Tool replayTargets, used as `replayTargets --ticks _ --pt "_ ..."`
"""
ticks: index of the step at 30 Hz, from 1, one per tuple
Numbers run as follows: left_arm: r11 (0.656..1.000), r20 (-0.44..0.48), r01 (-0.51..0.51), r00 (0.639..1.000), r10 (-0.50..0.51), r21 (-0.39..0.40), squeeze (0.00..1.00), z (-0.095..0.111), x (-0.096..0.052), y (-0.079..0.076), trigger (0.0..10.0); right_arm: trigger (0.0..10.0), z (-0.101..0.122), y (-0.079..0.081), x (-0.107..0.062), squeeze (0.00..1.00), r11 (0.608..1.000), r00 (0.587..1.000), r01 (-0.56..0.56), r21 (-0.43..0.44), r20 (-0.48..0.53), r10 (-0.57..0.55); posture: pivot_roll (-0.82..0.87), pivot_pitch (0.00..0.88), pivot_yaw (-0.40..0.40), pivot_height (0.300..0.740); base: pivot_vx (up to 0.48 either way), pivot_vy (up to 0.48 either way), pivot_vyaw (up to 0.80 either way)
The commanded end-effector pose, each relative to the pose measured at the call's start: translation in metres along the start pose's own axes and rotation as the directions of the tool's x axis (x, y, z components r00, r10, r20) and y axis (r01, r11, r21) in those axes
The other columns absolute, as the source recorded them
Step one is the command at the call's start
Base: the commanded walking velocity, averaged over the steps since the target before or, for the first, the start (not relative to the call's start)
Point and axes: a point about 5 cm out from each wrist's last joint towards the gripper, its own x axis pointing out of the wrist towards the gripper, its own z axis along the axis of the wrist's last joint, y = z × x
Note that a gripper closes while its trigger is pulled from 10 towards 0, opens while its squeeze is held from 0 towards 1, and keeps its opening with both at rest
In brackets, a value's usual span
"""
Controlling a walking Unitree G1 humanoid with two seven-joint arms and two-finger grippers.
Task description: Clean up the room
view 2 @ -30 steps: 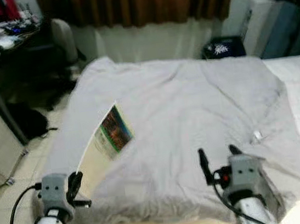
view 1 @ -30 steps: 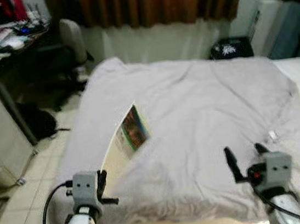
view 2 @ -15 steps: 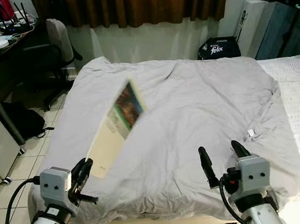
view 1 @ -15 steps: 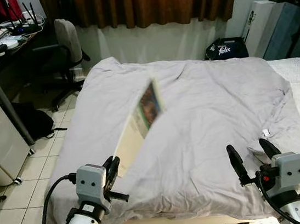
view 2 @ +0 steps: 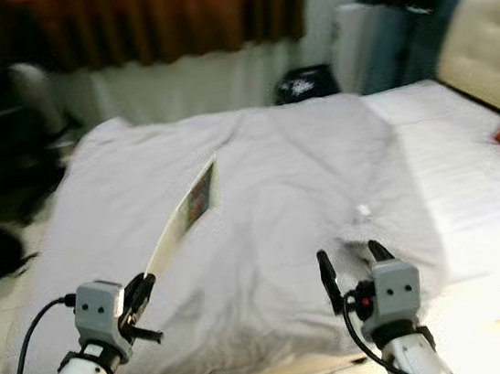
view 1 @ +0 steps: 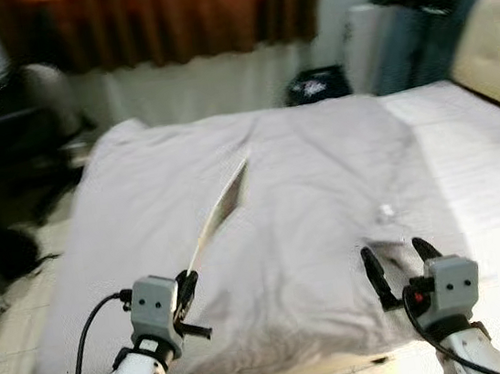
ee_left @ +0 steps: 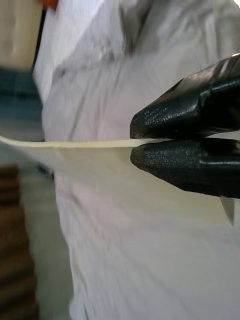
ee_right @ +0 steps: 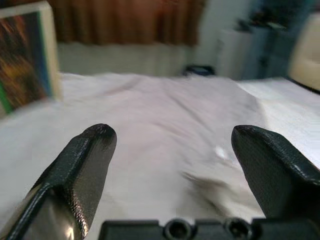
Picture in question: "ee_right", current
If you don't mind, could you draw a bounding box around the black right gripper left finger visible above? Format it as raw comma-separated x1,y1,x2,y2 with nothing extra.
4,123,118,240

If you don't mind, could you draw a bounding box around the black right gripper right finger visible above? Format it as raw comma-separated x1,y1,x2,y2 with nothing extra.
231,124,320,222

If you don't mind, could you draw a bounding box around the grey duvet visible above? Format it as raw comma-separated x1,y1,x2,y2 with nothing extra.
0,71,266,240

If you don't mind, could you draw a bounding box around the small white duvet tag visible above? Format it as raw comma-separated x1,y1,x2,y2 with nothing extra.
215,145,227,159

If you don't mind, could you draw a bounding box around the white quilted mattress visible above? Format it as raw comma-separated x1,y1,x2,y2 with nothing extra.
235,75,320,161

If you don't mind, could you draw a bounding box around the cream tufted headboard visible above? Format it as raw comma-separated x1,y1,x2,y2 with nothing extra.
287,12,320,95

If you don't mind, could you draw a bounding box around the white tall cabinet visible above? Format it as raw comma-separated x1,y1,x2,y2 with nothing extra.
217,27,254,81

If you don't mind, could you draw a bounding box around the brown curtain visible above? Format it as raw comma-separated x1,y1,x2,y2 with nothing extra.
47,0,209,47

